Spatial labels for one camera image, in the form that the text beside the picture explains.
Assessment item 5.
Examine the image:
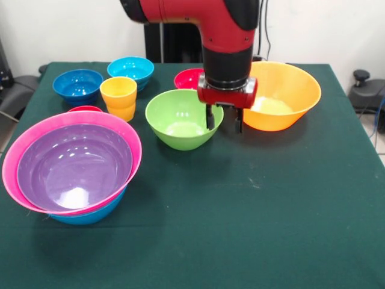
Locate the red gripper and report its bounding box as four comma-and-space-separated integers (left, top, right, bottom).
197, 73, 259, 134

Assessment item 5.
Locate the green bowl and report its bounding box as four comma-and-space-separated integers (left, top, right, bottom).
144, 89, 224, 151

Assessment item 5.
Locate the purple bowl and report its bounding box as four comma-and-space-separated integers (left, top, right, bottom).
16, 123, 134, 212

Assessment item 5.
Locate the large pink bowl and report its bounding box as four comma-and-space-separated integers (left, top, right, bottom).
1, 110, 143, 216

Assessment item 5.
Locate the small red bowl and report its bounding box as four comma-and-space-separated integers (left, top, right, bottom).
173, 68, 206, 91

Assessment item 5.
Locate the large orange bowl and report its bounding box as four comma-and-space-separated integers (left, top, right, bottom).
242, 61, 322, 132

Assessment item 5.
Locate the yellow cup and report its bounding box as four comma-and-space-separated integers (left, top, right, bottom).
99, 76, 138, 123

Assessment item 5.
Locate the small light blue bowl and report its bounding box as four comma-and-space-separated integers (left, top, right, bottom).
106, 56, 155, 93

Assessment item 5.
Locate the dark green tablecloth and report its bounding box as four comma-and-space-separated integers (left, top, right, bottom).
0, 61, 385, 289

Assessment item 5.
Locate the red cup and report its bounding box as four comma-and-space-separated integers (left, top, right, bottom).
67, 105, 103, 113

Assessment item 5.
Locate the black knobbed device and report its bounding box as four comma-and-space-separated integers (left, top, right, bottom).
348, 69, 385, 135

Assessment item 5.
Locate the small dark blue bowl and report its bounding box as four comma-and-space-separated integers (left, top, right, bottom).
52, 69, 105, 106

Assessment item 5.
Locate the large light blue bowl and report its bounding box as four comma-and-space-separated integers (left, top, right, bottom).
48, 186, 127, 226

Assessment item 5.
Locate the black chair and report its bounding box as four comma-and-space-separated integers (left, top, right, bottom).
0, 37, 42, 123

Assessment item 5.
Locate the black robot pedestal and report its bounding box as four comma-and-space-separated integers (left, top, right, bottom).
143, 21, 205, 64

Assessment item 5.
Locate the black wall cable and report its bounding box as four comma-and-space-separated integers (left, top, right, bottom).
252, 0, 273, 63

